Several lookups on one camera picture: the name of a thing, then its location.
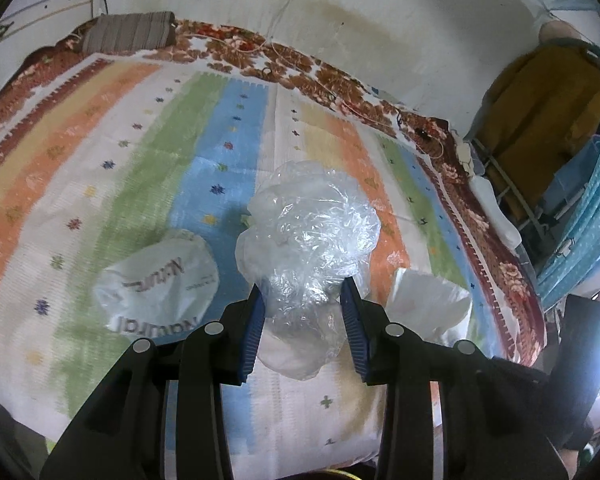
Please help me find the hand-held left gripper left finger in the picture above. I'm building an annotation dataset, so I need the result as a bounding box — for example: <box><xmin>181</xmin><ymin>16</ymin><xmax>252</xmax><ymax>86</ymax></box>
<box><xmin>40</xmin><ymin>282</ymin><xmax>267</xmax><ymax>480</ymax></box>

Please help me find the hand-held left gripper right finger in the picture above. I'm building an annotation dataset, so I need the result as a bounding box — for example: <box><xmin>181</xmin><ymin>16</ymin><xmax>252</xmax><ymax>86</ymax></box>
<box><xmin>340</xmin><ymin>276</ymin><xmax>568</xmax><ymax>480</ymax></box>

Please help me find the large clear plastic bag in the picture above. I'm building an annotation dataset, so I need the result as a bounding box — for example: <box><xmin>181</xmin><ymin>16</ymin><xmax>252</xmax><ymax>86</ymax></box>
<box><xmin>235</xmin><ymin>160</ymin><xmax>381</xmax><ymax>381</ymax></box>

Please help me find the black bin with yellow rim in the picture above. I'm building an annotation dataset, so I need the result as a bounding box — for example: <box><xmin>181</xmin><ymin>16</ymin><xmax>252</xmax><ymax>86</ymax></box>
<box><xmin>320</xmin><ymin>467</ymin><xmax>381</xmax><ymax>480</ymax></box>

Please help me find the white folded plastic bag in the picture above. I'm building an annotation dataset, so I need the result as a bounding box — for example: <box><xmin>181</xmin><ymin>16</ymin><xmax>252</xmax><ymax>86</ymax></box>
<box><xmin>387</xmin><ymin>267</ymin><xmax>473</xmax><ymax>343</ymax></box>

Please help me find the white printed plastic bag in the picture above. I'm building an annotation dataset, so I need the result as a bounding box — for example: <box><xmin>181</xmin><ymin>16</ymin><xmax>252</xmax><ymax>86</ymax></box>
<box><xmin>92</xmin><ymin>229</ymin><xmax>218</xmax><ymax>341</ymax></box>

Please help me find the teal dotted cloth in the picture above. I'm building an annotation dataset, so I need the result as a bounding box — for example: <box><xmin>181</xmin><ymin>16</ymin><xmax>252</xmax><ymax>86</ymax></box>
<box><xmin>535</xmin><ymin>45</ymin><xmax>600</xmax><ymax>311</ymax></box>

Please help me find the metal drying rack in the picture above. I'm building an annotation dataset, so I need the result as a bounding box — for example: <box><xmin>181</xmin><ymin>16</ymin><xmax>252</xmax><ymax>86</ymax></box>
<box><xmin>472</xmin><ymin>137</ymin><xmax>581</xmax><ymax>251</ymax></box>

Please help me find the striped colourful blanket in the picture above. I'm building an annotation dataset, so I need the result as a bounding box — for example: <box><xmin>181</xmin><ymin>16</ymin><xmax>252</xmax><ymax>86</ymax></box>
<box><xmin>0</xmin><ymin>52</ymin><xmax>491</xmax><ymax>461</ymax></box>

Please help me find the yellow hanging cloth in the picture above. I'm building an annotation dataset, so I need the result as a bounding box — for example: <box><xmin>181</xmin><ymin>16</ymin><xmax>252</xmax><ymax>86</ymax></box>
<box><xmin>472</xmin><ymin>45</ymin><xmax>600</xmax><ymax>201</ymax></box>

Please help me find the grey striped pillow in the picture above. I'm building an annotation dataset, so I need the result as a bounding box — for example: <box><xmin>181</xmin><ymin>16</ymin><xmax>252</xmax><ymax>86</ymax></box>
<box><xmin>82</xmin><ymin>11</ymin><xmax>177</xmax><ymax>55</ymax></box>

